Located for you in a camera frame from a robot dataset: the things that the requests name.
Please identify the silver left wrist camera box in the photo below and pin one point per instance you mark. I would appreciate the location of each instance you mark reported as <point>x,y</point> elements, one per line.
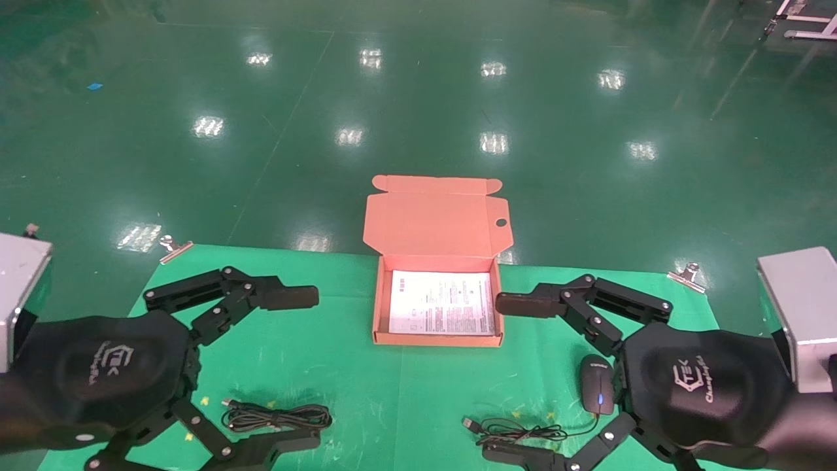
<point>19,294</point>

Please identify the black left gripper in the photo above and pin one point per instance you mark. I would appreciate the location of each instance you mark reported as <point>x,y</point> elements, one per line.
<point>111,373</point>

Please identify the white printed instruction sheet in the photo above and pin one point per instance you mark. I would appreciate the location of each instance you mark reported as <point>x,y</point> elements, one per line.
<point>441,304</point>

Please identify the green table mat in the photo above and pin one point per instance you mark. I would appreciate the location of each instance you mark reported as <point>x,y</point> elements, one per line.
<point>366,386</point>

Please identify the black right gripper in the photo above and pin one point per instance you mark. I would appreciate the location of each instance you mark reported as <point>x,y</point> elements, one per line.
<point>700,386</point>

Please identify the white metal frame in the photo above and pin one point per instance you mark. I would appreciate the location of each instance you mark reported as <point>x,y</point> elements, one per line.
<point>811,34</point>

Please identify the orange cardboard box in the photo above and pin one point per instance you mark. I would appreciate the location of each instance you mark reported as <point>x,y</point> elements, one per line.
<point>431,222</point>

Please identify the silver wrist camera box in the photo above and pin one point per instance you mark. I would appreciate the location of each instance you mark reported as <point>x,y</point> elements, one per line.
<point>19,294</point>
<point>807,314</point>

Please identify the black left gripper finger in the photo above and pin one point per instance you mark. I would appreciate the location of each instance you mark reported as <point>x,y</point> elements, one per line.
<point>288,296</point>

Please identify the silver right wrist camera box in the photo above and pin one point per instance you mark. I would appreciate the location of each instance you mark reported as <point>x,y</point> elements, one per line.
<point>807,314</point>

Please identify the metal binder clip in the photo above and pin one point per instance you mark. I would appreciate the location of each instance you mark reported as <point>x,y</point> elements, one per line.
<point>686,280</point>
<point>175,252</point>

